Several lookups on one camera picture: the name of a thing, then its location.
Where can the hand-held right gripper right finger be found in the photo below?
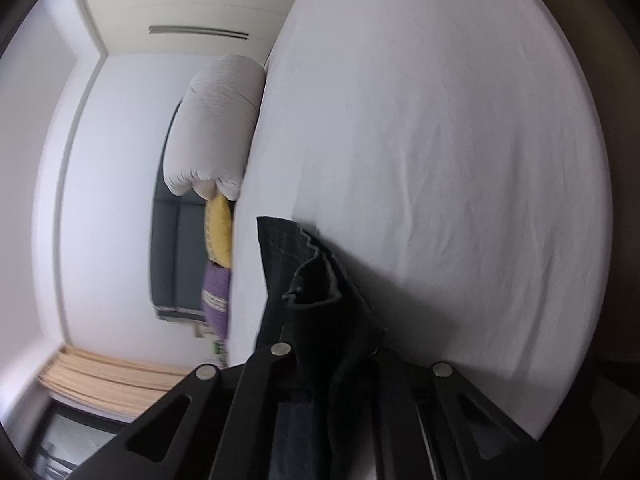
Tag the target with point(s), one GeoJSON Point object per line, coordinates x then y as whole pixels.
{"type": "Point", "coordinates": [400, 395]}

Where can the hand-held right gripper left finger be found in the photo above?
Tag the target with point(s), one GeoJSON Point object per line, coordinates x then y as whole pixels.
{"type": "Point", "coordinates": [267, 377]}

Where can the black denim pants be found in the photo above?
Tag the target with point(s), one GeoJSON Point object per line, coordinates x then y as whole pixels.
{"type": "Point", "coordinates": [320, 320]}

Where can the purple patterned pillow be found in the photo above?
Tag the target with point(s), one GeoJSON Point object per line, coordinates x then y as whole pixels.
{"type": "Point", "coordinates": [216, 300]}

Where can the yellow patterned pillow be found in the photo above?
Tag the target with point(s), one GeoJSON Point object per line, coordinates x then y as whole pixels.
{"type": "Point", "coordinates": [220, 230]}

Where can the beige curtain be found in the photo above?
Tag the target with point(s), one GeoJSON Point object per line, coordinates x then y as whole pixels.
{"type": "Point", "coordinates": [110, 375]}

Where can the grey padded headboard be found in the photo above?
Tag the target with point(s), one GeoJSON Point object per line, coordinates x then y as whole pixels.
{"type": "Point", "coordinates": [172, 240]}

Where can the black framed glass door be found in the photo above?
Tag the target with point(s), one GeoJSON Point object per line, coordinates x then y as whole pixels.
{"type": "Point", "coordinates": [70, 440]}

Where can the bed with white sheet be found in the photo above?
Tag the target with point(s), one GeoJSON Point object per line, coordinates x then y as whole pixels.
{"type": "Point", "coordinates": [425, 160]}

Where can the rolled white duvet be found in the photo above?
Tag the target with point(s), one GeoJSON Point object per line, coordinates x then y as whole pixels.
{"type": "Point", "coordinates": [215, 125]}

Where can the white wardrobe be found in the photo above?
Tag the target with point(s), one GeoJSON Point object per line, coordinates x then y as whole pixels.
{"type": "Point", "coordinates": [190, 5]}

